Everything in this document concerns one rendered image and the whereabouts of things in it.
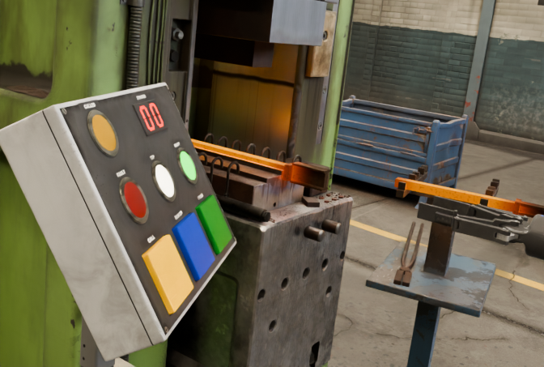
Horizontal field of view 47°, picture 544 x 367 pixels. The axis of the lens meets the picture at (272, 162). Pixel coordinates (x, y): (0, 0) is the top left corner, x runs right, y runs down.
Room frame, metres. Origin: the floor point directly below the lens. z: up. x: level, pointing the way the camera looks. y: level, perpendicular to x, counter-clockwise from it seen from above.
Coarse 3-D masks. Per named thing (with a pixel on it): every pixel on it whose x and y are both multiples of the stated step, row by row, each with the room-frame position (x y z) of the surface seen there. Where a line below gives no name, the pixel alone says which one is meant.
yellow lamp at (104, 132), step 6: (96, 120) 0.70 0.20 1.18; (102, 120) 0.71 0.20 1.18; (96, 126) 0.69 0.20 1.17; (102, 126) 0.70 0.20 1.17; (108, 126) 0.72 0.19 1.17; (96, 132) 0.69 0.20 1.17; (102, 132) 0.70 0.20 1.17; (108, 132) 0.71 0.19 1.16; (102, 138) 0.69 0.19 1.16; (108, 138) 0.70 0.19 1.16; (114, 138) 0.72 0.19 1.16; (102, 144) 0.69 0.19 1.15; (108, 144) 0.70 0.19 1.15; (114, 144) 0.71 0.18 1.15; (108, 150) 0.69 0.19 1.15
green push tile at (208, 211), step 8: (208, 200) 0.89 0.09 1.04; (200, 208) 0.85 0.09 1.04; (208, 208) 0.88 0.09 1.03; (216, 208) 0.91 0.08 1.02; (200, 216) 0.85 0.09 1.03; (208, 216) 0.87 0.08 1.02; (216, 216) 0.89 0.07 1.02; (208, 224) 0.85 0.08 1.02; (216, 224) 0.88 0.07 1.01; (224, 224) 0.91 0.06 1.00; (208, 232) 0.85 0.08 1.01; (216, 232) 0.87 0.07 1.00; (224, 232) 0.90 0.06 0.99; (216, 240) 0.85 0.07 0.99; (224, 240) 0.88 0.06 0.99; (216, 248) 0.85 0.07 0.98
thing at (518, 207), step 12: (396, 180) 1.63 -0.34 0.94; (408, 180) 1.63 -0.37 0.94; (432, 192) 1.59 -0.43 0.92; (444, 192) 1.58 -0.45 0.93; (456, 192) 1.56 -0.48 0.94; (468, 192) 1.57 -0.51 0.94; (492, 204) 1.52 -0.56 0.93; (504, 204) 1.51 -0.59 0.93; (516, 204) 1.49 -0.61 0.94; (528, 204) 1.49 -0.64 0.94; (528, 216) 1.49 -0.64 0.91
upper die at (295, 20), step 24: (216, 0) 1.32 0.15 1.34; (240, 0) 1.28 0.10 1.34; (264, 0) 1.25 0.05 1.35; (288, 0) 1.28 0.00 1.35; (312, 0) 1.35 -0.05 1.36; (216, 24) 1.31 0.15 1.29; (240, 24) 1.28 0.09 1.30; (264, 24) 1.25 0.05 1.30; (288, 24) 1.29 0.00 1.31; (312, 24) 1.36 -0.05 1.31
